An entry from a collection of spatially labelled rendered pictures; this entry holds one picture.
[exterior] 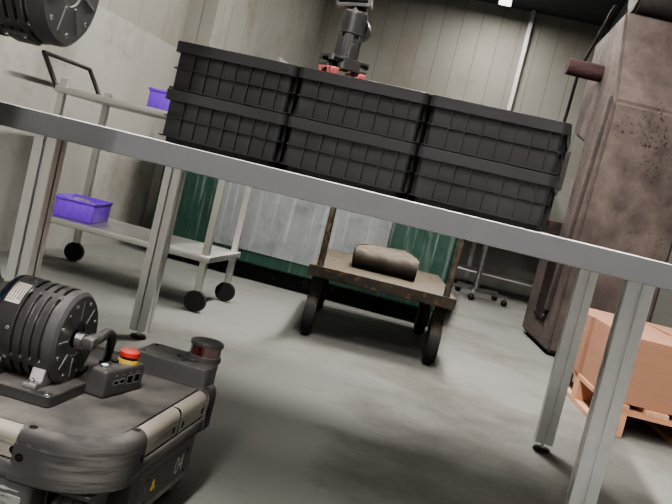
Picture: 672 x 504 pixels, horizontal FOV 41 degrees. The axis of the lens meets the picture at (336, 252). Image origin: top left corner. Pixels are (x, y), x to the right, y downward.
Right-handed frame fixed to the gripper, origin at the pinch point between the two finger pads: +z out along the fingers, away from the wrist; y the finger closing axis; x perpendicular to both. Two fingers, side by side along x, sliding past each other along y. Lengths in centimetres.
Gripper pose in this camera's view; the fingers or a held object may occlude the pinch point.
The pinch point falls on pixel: (335, 98)
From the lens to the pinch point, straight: 205.7
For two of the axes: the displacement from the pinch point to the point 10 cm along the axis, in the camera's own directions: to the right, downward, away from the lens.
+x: 4.9, 2.1, -8.5
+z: -2.3, 9.7, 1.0
